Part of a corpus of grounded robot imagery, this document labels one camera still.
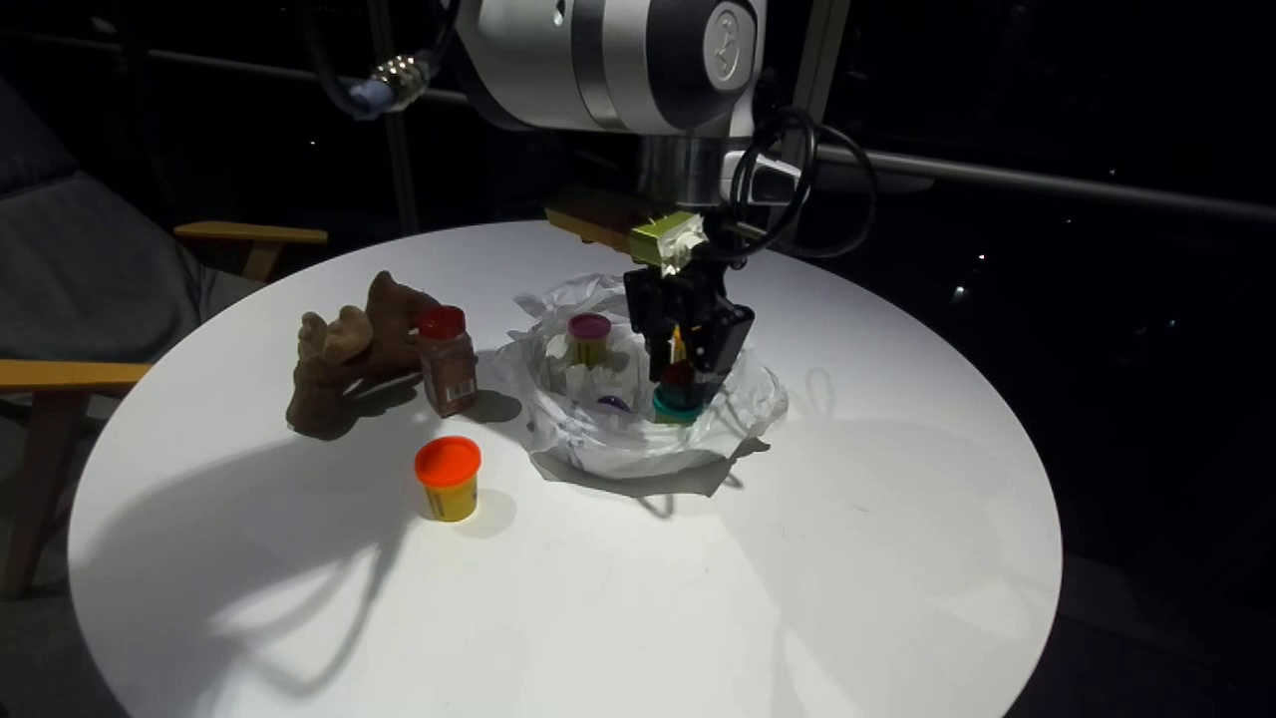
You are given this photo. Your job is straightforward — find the yellow dough tub red lid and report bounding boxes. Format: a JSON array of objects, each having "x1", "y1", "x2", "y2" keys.
[{"x1": 412, "y1": 433, "x2": 486, "y2": 525}]

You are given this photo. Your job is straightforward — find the grey armchair wooden arms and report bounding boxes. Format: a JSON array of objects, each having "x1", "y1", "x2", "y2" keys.
[{"x1": 0, "y1": 76, "x2": 330, "y2": 601}]

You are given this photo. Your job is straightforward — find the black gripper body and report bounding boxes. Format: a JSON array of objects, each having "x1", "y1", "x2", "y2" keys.
[{"x1": 623, "y1": 257, "x2": 732, "y2": 319}]

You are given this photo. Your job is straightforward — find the grey window frame post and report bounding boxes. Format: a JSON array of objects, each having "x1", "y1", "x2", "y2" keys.
[
  {"x1": 760, "y1": 0, "x2": 855, "y2": 257},
  {"x1": 358, "y1": 0, "x2": 423, "y2": 231}
]

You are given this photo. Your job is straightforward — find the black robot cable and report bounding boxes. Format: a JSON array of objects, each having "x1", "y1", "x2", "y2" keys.
[{"x1": 720, "y1": 113, "x2": 887, "y2": 263}]

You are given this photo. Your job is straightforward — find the brown spice jar red lid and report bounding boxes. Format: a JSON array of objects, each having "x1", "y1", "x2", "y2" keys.
[{"x1": 412, "y1": 302, "x2": 484, "y2": 417}]

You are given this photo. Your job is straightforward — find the yellowish wrist camera box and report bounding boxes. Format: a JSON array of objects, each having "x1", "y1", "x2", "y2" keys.
[{"x1": 541, "y1": 203, "x2": 715, "y2": 280}]

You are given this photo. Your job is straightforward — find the brown plush toy animal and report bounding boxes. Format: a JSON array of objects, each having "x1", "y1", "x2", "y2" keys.
[{"x1": 283, "y1": 266, "x2": 441, "y2": 443}]

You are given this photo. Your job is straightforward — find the white plastic bag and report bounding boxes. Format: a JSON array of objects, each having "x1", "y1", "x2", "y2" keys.
[{"x1": 484, "y1": 270, "x2": 794, "y2": 491}]

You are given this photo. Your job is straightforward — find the grey horizontal window rail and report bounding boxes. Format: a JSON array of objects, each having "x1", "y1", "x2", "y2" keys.
[{"x1": 0, "y1": 23, "x2": 1276, "y2": 227}]

